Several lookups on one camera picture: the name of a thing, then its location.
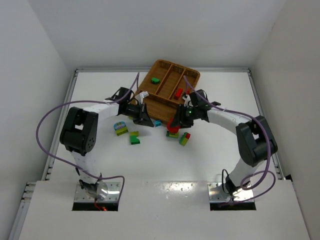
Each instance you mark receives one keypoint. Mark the brown wicker divided tray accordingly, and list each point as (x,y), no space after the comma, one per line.
(160,101)

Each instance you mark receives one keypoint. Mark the small cyan lego cube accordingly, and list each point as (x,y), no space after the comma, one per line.
(157,123)

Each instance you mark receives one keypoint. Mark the green lime lego pair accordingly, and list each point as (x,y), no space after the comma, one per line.
(172,135)

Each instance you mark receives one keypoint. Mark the lime red green lego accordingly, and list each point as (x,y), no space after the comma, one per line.
(184,139)

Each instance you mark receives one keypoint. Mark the red top lego stack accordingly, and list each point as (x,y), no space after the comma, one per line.
(172,129)

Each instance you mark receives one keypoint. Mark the green lego in tray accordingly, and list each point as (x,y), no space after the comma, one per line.
(155,80)

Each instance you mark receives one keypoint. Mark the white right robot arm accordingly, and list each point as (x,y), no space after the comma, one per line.
(256,143)

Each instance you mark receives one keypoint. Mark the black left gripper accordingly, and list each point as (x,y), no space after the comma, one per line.
(142,114)

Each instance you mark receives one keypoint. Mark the cyan lime lego stack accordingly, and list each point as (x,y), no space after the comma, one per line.
(120,128)

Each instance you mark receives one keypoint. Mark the green yellow notched lego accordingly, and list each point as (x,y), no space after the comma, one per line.
(134,137)

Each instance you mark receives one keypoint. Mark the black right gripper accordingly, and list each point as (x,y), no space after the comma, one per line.
(180,116)

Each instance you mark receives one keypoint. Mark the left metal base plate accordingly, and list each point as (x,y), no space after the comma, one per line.
(107,192)

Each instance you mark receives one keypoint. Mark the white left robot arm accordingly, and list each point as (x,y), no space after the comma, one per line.
(80,129)

